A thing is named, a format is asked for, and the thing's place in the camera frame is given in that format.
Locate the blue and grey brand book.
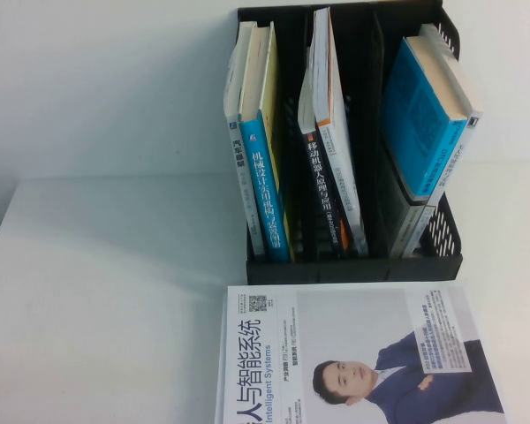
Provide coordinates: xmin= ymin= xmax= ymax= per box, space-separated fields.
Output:
xmin=381 ymin=34 xmax=474 ymax=208

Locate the blue spine yellow cover book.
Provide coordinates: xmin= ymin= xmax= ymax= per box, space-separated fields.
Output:
xmin=238 ymin=19 xmax=295 ymax=263

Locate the white spine car suspension book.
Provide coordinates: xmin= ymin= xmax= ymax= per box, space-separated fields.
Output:
xmin=223 ymin=20 xmax=267 ymax=256

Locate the black spine mobile robot book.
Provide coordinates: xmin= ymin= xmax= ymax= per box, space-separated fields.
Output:
xmin=298 ymin=64 xmax=351 ymax=259

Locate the black plastic book stand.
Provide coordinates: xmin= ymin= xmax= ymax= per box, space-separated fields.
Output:
xmin=236 ymin=0 xmax=464 ymax=286

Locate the white book with orange stripe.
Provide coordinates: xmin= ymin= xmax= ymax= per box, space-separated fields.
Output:
xmin=310 ymin=5 xmax=371 ymax=258

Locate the grey cover white spine book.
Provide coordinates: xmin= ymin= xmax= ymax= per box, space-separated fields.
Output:
xmin=388 ymin=22 xmax=487 ymax=260

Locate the magazine with suited man cover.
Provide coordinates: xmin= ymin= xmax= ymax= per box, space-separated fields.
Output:
xmin=214 ymin=284 xmax=508 ymax=424

